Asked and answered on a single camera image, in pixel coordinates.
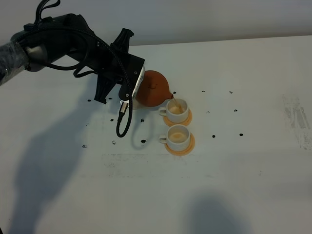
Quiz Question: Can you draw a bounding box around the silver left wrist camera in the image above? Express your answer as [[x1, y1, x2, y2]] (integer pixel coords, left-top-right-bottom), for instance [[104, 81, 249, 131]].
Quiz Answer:
[[118, 66, 145, 103]]

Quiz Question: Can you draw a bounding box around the far orange cup coaster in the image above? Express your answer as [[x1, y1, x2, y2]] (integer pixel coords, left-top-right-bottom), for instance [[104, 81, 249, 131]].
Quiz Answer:
[[163, 110, 193, 127]]

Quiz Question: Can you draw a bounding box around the near orange cup coaster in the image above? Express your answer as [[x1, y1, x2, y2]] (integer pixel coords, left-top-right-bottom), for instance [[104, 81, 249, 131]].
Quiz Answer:
[[164, 134, 195, 156]]

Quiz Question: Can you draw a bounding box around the near white teacup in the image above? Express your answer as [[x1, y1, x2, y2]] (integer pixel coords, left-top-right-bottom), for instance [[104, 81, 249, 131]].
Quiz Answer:
[[158, 124, 191, 152]]

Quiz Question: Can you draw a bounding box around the white teacup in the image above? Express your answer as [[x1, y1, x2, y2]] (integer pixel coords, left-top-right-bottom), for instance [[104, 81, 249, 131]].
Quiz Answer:
[[158, 98, 190, 124], [158, 124, 191, 152]]

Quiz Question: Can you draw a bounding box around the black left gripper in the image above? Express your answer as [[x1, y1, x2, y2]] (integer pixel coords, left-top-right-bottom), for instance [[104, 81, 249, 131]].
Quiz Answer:
[[90, 28, 145, 104]]

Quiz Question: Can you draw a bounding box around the beige round teapot coaster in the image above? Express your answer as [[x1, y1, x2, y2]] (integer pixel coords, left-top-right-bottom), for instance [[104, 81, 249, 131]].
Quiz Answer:
[[133, 99, 147, 110]]

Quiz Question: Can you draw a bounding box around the orange cup coaster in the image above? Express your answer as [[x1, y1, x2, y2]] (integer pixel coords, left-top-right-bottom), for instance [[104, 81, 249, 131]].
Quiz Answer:
[[164, 134, 195, 156], [163, 110, 193, 127]]

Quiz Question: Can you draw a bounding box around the brown clay teapot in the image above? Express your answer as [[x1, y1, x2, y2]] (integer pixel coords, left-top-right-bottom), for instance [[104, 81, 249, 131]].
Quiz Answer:
[[136, 70, 174, 107]]

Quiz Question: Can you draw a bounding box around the far white teacup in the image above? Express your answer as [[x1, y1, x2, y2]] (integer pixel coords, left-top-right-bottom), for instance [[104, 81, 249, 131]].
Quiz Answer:
[[158, 98, 190, 124]]

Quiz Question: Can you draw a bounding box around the black braided camera cable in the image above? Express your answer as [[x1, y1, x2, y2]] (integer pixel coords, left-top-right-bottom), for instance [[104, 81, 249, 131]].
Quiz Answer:
[[23, 0, 137, 138]]

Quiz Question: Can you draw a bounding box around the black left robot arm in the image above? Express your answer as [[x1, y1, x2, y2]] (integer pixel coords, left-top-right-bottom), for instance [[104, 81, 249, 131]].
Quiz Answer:
[[0, 14, 145, 103]]

